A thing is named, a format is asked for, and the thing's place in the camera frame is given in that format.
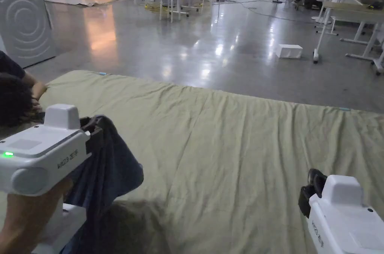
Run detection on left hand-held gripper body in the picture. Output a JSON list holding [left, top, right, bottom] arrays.
[[0, 104, 104, 254]]

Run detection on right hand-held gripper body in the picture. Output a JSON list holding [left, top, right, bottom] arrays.
[[298, 174, 384, 254]]

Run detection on dark blue garment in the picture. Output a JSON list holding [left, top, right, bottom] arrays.
[[61, 115, 144, 254]]

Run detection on person's left hand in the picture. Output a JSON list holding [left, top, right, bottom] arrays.
[[0, 176, 74, 254]]

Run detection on bed with pale green sheet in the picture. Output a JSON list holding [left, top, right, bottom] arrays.
[[0, 70, 384, 254]]

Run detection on white washing machine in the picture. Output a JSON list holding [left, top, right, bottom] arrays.
[[0, 0, 58, 63]]

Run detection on white box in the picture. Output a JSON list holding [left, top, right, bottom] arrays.
[[275, 44, 304, 60]]

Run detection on wooden top table white legs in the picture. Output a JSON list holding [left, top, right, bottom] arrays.
[[313, 0, 384, 75]]

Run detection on white round stool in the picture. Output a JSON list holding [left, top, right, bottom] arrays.
[[202, 0, 221, 15], [159, 0, 182, 23]]

